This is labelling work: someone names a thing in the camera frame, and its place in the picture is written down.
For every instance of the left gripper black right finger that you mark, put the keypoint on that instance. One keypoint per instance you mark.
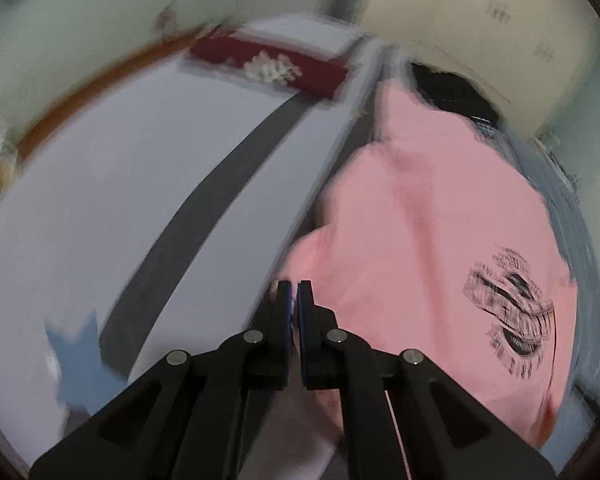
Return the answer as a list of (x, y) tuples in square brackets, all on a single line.
[(330, 357)]

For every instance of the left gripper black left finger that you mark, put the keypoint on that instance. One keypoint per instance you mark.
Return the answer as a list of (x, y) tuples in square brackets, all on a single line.
[(258, 358)]

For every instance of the pink printed t-shirt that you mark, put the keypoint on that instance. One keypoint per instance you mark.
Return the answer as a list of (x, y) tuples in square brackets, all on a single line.
[(431, 240)]

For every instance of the maroon folded garment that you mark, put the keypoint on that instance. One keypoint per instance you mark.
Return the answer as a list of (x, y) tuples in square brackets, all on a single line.
[(267, 63)]

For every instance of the black garment with white logo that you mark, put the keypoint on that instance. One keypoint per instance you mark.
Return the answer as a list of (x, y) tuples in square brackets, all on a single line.
[(455, 94)]

